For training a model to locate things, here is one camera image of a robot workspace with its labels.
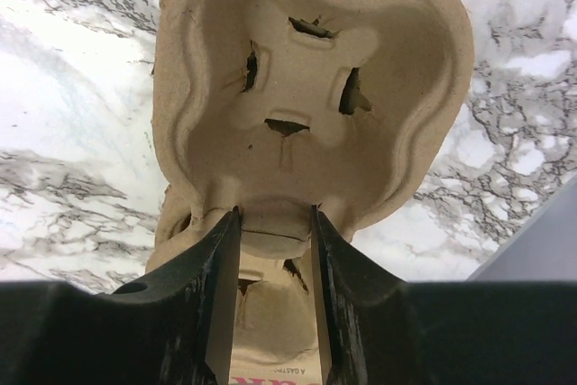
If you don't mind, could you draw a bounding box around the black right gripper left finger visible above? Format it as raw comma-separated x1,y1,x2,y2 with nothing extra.
1,211,240,384

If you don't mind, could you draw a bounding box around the pink and beige paper bag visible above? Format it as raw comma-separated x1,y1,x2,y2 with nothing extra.
228,359,322,385

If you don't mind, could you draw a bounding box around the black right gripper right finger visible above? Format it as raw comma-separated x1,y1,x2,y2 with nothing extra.
311,209,576,384

